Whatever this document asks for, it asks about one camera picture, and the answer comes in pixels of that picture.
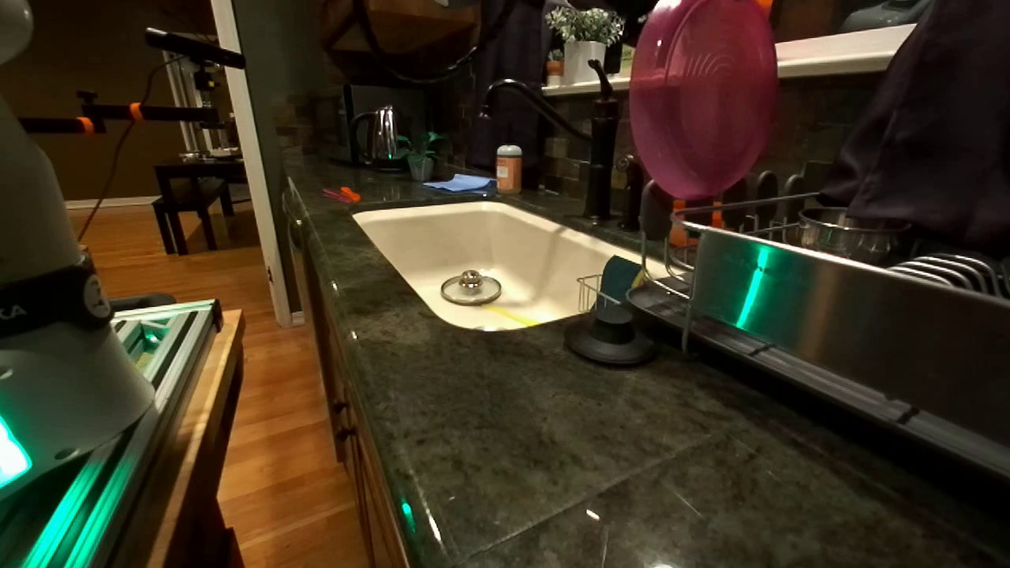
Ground pink plastic plate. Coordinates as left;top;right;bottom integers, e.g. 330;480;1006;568
627;0;783;206

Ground metal sink drain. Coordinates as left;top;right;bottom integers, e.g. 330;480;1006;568
440;268;506;308

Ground white kitchen sink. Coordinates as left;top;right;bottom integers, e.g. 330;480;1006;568
349;198;676;335

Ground black rubber sink stopper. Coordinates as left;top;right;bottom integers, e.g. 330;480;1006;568
561;297;662;369

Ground stainless steel drying rack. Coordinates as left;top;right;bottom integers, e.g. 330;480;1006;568
627;178;1010;482

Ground blue cloth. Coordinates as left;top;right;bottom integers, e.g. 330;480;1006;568
421;170;499;198

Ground teal and yellow sponge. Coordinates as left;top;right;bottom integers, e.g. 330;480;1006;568
599;257;646;304

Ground orange pill bottle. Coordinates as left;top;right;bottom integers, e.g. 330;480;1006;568
493;142;526;197

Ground small green plant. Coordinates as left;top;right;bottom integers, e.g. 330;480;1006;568
400;127;455;182

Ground orange plastic item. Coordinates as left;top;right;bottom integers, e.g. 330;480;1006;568
665;198;729;254

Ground glass kettle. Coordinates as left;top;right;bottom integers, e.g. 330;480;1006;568
347;101;411;170

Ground plant in white pot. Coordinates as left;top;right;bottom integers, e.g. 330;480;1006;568
542;0;627;88

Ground wooden base cabinet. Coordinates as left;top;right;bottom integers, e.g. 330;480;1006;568
298;240;412;568

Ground dark wooden stool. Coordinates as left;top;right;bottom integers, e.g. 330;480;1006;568
150;155;250;258

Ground wooden table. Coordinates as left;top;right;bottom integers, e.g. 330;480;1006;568
137;305;245;568

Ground steel bowl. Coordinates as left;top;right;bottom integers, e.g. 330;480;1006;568
798;203;911;265

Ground silver tripod stand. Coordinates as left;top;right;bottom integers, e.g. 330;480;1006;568
162;52;229;162

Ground black rod with orange clamps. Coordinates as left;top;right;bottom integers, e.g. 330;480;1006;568
11;88;239;139

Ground dark hanging garment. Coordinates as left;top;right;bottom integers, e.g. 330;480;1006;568
818;0;1010;258

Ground wire sponge caddy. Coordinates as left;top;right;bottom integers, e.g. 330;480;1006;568
574;268;640;320

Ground white door frame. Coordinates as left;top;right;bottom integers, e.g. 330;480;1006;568
207;0;298;328

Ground black camera boom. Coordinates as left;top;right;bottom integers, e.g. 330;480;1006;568
142;24;245;73

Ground aluminium frame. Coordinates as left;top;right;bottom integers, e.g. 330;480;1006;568
0;297;224;568

